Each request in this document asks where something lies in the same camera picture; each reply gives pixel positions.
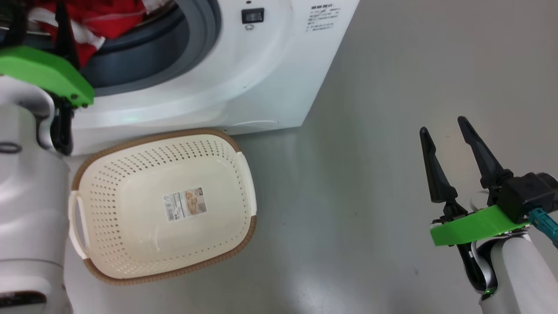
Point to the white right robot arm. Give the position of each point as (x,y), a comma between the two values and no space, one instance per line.
(523,274)

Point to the product label sticker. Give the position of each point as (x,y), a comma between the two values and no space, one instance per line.
(184,204)

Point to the red garment white trim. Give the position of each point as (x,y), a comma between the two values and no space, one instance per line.
(113,17)

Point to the white washing machine body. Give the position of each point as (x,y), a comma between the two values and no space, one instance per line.
(270,78)

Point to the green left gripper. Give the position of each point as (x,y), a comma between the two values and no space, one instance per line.
(43,69)

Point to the black door lock slot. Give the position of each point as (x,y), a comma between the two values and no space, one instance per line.
(253,16)

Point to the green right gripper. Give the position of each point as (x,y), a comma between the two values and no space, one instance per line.
(475,226)

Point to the printed text label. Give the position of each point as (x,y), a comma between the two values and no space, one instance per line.
(323,17)

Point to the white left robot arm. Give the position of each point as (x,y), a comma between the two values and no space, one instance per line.
(30,196)

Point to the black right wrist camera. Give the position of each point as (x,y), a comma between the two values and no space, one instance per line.
(527,192)

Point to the round white filter cover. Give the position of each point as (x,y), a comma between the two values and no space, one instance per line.
(255,124)

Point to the grey rubber door seal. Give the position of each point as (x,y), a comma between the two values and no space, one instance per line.
(174,56)

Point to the cream perforated laundry basket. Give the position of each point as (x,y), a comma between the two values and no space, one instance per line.
(130,226)

